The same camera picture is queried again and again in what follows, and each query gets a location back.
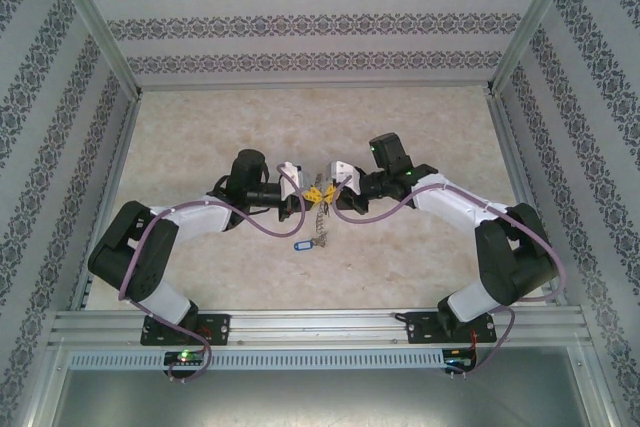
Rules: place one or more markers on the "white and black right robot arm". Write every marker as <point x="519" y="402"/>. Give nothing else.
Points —
<point x="450" y="207"/>

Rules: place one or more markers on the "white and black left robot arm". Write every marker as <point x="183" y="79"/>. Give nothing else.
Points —
<point x="200" y="219"/>

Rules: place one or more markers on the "black mounting plate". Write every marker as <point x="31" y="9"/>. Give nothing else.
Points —
<point x="217" y="329"/>
<point x="422" y="329"/>

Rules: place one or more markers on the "small circuit board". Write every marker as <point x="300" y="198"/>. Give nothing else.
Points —
<point x="457" y="362"/>
<point x="185" y="358"/>

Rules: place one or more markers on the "grey sheet metal panel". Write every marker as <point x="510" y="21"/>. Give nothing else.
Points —
<point x="320" y="397"/>

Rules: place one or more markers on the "aluminium frame cross bar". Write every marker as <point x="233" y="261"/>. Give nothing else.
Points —
<point x="315" y="85"/>

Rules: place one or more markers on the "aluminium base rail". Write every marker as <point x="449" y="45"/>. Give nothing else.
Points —
<point x="320" y="327"/>

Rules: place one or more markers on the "aluminium frame side rail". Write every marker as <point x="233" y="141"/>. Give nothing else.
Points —
<point x="111" y="197"/>
<point x="525" y="197"/>

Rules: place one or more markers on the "aluminium frame post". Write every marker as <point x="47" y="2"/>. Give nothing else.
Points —
<point x="532" y="22"/>
<point x="97" y="22"/>

